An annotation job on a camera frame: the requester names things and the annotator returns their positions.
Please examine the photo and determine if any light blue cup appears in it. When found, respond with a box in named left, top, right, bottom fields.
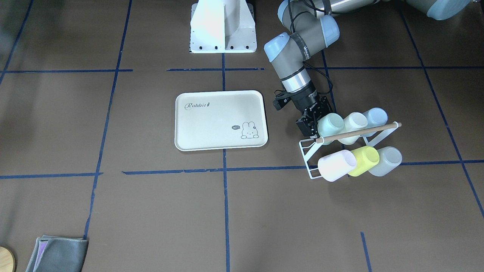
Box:
left=363, top=107, right=388, bottom=128

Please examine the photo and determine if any grey cup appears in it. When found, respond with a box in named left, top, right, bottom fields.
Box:
left=368, top=146, right=403, bottom=177

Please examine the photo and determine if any wooden rack rod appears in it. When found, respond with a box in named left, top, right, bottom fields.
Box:
left=315, top=122, right=402, bottom=143

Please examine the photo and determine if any cream rabbit tray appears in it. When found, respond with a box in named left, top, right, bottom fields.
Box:
left=174, top=90, right=268, bottom=151

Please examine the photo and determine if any white wire cup rack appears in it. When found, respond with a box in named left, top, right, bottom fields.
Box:
left=299, top=122, right=402, bottom=180

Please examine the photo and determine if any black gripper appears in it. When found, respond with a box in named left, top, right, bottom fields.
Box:
left=290, top=82, right=333, bottom=137

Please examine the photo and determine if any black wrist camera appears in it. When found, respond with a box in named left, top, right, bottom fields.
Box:
left=273, top=93, right=292, bottom=111

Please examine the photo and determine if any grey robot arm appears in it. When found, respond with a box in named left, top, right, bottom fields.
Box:
left=264, top=0, right=376, bottom=138

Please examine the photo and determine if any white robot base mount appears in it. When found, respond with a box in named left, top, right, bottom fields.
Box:
left=189, top=0, right=257, bottom=54

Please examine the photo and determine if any folded grey cloth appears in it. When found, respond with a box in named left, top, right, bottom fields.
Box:
left=26, top=235, right=88, bottom=272

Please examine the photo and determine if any wooden stand with round base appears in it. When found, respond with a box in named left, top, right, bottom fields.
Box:
left=0, top=247, right=17, bottom=272

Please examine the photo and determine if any cream white cup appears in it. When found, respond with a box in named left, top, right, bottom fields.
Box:
left=338, top=112, right=368, bottom=145

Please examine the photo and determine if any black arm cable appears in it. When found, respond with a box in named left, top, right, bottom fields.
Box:
left=289, top=0, right=335, bottom=99

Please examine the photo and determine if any pink cup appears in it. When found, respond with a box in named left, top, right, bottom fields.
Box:
left=317, top=150, right=357, bottom=182

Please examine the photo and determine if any mint green cup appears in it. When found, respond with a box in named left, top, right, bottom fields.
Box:
left=317, top=113, right=344, bottom=138

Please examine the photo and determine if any yellow cup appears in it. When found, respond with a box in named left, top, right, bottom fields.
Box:
left=348, top=146, right=380, bottom=177

